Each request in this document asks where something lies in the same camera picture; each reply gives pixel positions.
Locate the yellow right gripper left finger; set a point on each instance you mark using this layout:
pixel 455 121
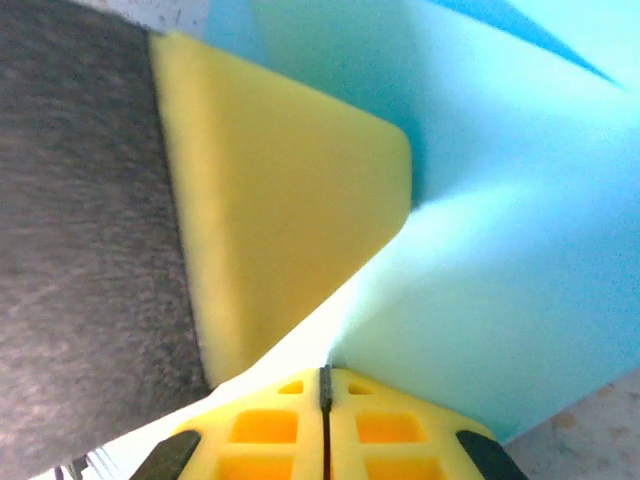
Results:
pixel 260 430

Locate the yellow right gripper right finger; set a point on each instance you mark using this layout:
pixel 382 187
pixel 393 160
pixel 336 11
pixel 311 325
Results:
pixel 400 435

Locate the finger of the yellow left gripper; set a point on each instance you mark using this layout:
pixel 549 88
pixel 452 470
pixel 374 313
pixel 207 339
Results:
pixel 250 200

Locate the light blue cloth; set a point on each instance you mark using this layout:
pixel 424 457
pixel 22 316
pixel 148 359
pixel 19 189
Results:
pixel 500 200

